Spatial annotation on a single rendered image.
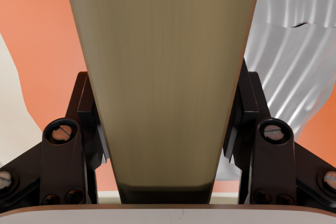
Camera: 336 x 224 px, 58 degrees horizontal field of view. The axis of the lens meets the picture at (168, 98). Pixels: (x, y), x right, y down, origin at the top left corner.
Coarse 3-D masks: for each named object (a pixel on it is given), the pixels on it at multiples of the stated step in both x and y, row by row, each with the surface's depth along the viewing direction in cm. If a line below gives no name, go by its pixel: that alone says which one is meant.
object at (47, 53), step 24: (0, 24) 17; (24, 24) 17; (48, 24) 17; (72, 24) 17; (24, 48) 18; (48, 48) 18; (72, 48) 18; (24, 72) 19; (48, 72) 19; (72, 72) 19; (24, 96) 21; (48, 96) 21; (48, 120) 23; (312, 120) 23; (312, 144) 25; (96, 168) 28
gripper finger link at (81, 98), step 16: (80, 80) 12; (80, 96) 11; (80, 112) 10; (96, 112) 10; (96, 128) 10; (96, 144) 10; (16, 160) 9; (32, 160) 9; (96, 160) 11; (0, 176) 9; (16, 176) 9; (32, 176) 9; (0, 192) 9; (16, 192) 9
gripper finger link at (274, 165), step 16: (256, 128) 10; (272, 128) 10; (288, 128) 10; (256, 144) 9; (272, 144) 9; (288, 144) 9; (256, 160) 9; (272, 160) 9; (288, 160) 9; (240, 176) 11; (256, 176) 8; (272, 176) 8; (288, 176) 8; (240, 192) 10; (256, 192) 8; (272, 192) 8; (288, 192) 8
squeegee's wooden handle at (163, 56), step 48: (96, 0) 4; (144, 0) 4; (192, 0) 4; (240, 0) 4; (96, 48) 5; (144, 48) 5; (192, 48) 5; (240, 48) 5; (96, 96) 6; (144, 96) 6; (192, 96) 6; (144, 144) 7; (192, 144) 7; (144, 192) 8; (192, 192) 8
